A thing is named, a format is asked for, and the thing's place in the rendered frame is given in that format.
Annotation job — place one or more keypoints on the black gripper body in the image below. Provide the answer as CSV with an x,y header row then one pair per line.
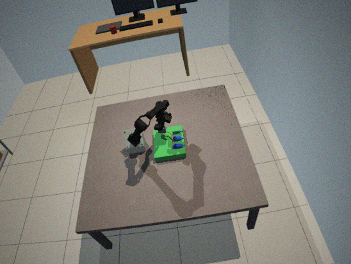
x,y
159,126

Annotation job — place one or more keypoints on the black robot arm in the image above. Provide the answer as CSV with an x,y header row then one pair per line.
x,y
140,126

